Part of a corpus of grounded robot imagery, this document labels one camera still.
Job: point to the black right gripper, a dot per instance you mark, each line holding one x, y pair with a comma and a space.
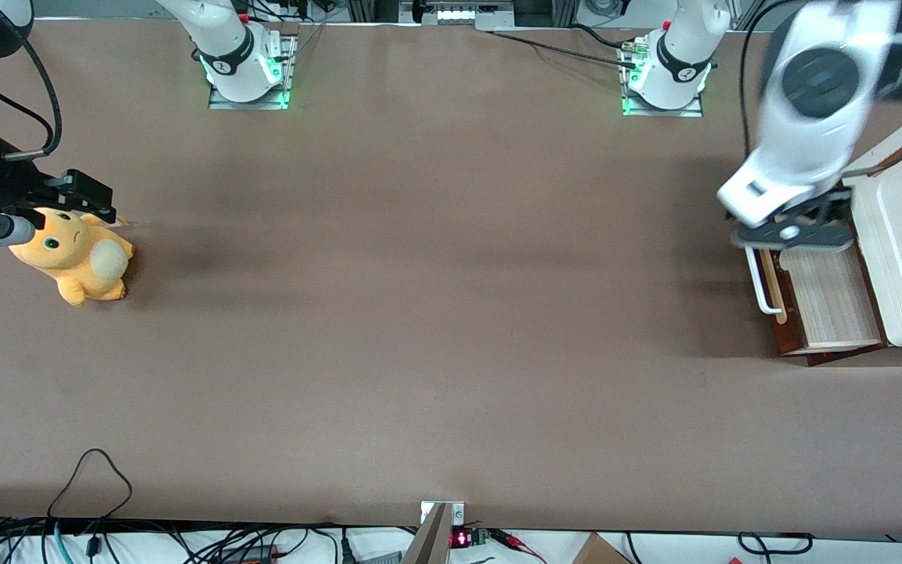
6, 186

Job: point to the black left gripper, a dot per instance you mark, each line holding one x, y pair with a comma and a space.
831, 200

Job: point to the dark brown wooden drawer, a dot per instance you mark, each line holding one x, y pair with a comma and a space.
831, 298

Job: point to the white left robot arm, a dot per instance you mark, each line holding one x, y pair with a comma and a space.
803, 141

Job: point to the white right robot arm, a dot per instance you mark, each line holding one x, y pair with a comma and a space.
228, 47

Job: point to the orange plush toy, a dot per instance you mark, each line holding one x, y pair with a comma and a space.
75, 258

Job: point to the orange wooden strip on cabinet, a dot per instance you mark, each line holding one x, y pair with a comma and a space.
893, 159

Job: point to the black power adapter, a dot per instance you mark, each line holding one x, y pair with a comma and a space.
251, 554

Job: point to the brown cardboard box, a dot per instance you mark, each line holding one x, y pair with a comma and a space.
600, 552

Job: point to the white socket strip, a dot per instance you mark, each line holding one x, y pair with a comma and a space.
456, 14

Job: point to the red and black clip leads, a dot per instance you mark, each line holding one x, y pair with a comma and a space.
510, 537

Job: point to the red led display module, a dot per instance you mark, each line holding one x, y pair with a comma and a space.
460, 538

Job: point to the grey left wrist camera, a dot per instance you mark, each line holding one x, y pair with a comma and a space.
791, 233

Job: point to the aluminium frame structure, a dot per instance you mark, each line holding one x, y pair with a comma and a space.
498, 26

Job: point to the small metal bracket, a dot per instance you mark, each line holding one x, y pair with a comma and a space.
457, 513

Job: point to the grey metal post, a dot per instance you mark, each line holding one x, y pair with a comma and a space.
429, 544

